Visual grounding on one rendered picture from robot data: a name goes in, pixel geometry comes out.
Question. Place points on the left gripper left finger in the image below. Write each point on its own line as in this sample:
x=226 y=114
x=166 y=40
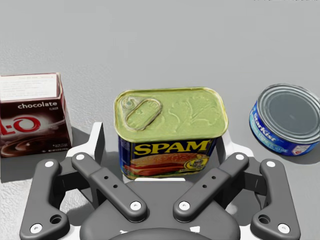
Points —
x=105 y=180

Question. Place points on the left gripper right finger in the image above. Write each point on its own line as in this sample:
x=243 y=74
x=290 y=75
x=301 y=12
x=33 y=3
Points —
x=212 y=180

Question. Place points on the green and blue rectangular can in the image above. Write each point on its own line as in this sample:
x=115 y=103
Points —
x=172 y=120

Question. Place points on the blue flat can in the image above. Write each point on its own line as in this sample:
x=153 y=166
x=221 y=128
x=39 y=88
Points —
x=287 y=120

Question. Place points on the brown and white carton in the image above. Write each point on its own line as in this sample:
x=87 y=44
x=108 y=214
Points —
x=32 y=117

